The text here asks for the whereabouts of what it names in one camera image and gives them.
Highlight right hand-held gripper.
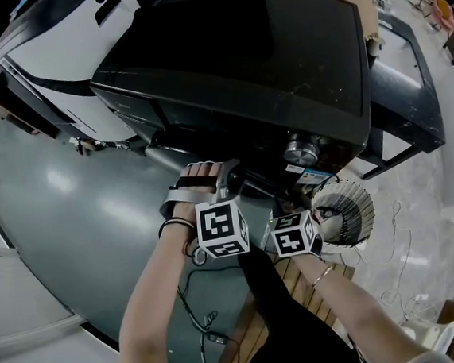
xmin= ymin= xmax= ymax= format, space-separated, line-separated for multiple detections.
xmin=268 ymin=209 xmax=325 ymax=259

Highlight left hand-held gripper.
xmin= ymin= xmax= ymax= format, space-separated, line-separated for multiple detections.
xmin=157 ymin=157 xmax=254 ymax=264

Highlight person's right forearm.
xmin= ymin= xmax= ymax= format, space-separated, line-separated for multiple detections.
xmin=293 ymin=242 xmax=433 ymax=363

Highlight person's left forearm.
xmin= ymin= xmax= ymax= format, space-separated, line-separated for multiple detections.
xmin=106 ymin=214 xmax=213 ymax=363

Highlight dark grey washing machine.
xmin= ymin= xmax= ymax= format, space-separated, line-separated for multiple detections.
xmin=81 ymin=0 xmax=382 ymax=230

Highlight person's left hand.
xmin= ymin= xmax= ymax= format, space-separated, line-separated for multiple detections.
xmin=165 ymin=160 xmax=222 ymax=223

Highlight black wrist band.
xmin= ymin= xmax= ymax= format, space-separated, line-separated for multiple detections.
xmin=157 ymin=215 xmax=196 ymax=241

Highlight blue white label sticker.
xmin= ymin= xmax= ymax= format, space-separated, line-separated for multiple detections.
xmin=299 ymin=166 xmax=332 ymax=190

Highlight silver round dial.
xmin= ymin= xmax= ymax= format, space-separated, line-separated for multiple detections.
xmin=281 ymin=130 xmax=323 ymax=168

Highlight person's black trousers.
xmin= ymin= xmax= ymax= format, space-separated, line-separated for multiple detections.
xmin=229 ymin=240 xmax=359 ymax=363

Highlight wooden slat board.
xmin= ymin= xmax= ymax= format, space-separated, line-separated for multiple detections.
xmin=202 ymin=244 xmax=366 ymax=363

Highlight white plastic container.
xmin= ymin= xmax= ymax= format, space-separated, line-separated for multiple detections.
xmin=399 ymin=314 xmax=454 ymax=360

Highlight white roll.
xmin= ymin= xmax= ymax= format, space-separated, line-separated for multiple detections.
xmin=364 ymin=36 xmax=386 ymax=59

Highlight white grey cleaning robot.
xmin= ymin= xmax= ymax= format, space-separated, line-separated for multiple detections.
xmin=0 ymin=0 xmax=156 ymax=154

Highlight open brown cardboard box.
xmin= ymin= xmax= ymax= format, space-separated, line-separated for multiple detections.
xmin=347 ymin=0 xmax=383 ymax=46

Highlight orange chair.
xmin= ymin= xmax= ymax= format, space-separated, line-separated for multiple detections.
xmin=432 ymin=0 xmax=454 ymax=32

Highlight rose gold bracelet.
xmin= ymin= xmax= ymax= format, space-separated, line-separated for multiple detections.
xmin=308 ymin=265 xmax=337 ymax=288

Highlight white fan cable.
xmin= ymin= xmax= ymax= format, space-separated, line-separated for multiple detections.
xmin=371 ymin=199 xmax=420 ymax=307

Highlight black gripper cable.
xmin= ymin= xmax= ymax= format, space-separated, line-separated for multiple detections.
xmin=171 ymin=231 xmax=243 ymax=363

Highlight black cable adapter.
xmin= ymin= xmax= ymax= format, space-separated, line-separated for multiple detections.
xmin=207 ymin=330 xmax=230 ymax=348

